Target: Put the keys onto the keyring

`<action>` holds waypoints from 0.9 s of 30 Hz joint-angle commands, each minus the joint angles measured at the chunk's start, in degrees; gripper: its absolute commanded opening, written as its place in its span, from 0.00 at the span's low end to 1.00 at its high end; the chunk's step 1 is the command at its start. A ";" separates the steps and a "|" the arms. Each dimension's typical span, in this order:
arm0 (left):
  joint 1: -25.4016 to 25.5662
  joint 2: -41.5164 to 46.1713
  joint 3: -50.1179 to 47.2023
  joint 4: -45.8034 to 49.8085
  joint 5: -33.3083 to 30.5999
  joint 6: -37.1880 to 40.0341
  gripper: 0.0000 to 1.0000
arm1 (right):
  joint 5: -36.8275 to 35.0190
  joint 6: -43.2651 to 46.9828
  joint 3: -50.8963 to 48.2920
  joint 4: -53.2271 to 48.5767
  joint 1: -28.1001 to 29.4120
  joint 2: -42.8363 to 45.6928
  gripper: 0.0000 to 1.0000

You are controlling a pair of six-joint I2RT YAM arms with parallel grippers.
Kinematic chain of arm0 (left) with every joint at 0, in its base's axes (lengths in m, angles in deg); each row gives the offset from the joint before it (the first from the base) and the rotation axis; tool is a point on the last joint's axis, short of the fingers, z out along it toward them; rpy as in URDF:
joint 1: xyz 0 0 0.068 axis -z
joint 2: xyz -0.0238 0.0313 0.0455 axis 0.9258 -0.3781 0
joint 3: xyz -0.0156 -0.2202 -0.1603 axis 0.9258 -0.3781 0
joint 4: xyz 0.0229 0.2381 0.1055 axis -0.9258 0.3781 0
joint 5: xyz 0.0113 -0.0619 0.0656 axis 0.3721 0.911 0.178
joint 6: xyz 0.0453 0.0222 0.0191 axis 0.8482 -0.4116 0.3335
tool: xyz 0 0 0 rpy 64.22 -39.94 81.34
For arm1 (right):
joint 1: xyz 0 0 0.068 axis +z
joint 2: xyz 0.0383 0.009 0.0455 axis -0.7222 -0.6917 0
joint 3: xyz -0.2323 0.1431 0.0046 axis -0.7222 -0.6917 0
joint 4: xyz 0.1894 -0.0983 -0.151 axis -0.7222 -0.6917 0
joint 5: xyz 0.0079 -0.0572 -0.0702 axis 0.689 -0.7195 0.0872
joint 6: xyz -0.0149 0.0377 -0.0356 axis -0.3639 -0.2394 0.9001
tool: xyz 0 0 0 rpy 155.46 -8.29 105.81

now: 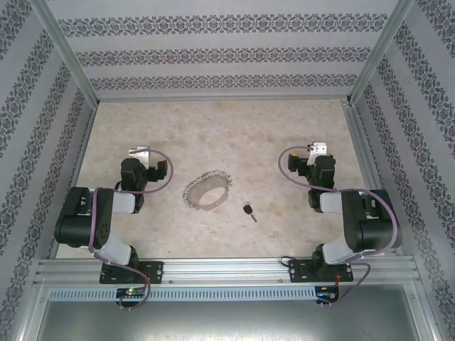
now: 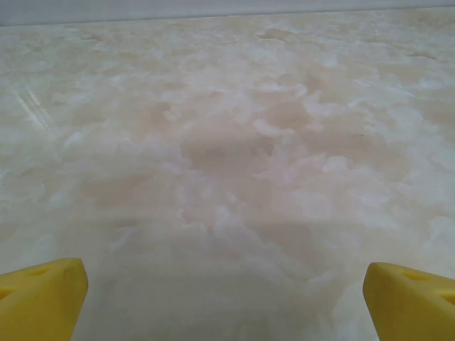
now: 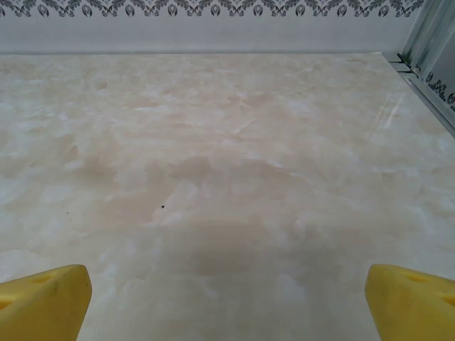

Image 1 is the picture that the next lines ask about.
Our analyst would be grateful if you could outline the black-headed key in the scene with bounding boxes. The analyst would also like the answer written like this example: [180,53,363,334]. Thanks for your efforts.
[242,202,258,224]

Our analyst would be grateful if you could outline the metal keyring holder with rings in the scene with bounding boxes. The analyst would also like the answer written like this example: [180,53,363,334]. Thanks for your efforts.
[182,170,234,211]

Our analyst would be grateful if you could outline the grey metal sheet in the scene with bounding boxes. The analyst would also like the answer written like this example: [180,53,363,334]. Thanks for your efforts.
[35,300,433,341]

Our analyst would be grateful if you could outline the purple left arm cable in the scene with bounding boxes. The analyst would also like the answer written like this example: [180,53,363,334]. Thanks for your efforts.
[87,148,175,312]

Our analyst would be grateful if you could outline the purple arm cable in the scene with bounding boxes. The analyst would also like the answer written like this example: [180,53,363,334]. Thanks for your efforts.
[278,145,399,308]
[87,148,175,312]

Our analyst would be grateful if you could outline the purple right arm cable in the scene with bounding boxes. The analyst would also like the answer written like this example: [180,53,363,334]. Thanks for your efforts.
[278,145,399,308]

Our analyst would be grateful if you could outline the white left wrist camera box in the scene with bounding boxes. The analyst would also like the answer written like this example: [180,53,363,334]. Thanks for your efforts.
[127,145,152,168]

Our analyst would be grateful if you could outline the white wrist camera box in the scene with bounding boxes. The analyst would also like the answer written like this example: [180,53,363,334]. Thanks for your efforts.
[307,141,330,165]
[127,145,152,168]

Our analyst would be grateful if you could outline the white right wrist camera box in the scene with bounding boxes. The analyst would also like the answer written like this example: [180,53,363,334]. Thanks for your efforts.
[307,141,330,165]

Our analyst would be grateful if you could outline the aluminium left side rail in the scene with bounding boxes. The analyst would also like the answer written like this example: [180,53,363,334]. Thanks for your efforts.
[48,101,100,259]

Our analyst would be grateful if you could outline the aluminium right side rail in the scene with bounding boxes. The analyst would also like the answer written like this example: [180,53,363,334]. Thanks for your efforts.
[341,99,405,257]

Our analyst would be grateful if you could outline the aluminium back wall rail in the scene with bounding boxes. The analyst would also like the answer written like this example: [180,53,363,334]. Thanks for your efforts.
[95,96,353,105]

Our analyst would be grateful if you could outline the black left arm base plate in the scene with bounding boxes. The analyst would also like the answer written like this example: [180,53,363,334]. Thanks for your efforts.
[99,261,165,285]

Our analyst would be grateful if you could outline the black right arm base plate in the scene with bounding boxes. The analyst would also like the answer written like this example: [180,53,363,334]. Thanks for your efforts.
[288,258,355,283]

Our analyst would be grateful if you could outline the aluminium mounting rail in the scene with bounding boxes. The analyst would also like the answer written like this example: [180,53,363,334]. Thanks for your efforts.
[33,258,423,286]

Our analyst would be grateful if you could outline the aluminium right corner post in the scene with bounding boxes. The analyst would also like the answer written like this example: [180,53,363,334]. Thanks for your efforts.
[347,0,417,106]

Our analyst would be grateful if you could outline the aluminium corner post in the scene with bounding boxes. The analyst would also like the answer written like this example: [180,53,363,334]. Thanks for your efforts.
[347,0,417,106]
[28,0,100,104]

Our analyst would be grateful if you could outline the aluminium left corner post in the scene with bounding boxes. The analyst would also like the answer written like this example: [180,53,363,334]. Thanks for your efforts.
[28,0,100,104]

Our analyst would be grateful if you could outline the grey slotted cable duct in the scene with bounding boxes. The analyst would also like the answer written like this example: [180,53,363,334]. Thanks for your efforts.
[48,286,318,302]

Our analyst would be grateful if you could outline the aluminium frame bar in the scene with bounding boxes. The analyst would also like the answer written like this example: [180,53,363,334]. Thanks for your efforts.
[405,282,446,341]
[14,282,49,341]

